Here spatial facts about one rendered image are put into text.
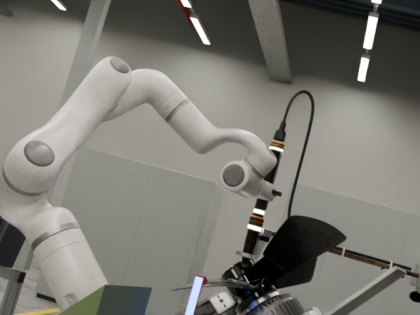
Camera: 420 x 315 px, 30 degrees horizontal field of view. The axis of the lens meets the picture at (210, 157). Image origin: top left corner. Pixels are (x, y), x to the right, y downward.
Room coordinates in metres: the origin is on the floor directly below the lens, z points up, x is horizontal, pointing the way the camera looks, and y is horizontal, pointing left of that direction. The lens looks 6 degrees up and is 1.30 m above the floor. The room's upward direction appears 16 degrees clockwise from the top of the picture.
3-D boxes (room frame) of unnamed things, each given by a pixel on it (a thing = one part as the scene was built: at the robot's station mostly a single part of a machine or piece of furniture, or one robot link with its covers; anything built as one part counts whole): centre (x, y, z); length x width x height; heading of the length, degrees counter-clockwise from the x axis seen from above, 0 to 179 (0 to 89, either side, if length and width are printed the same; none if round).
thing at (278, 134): (2.41, -0.19, 1.47); 0.04 x 0.04 x 0.46
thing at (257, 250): (2.41, -0.20, 1.32); 0.09 x 0.07 x 0.10; 103
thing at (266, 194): (2.31, -0.15, 1.47); 0.11 x 0.10 x 0.07; 158
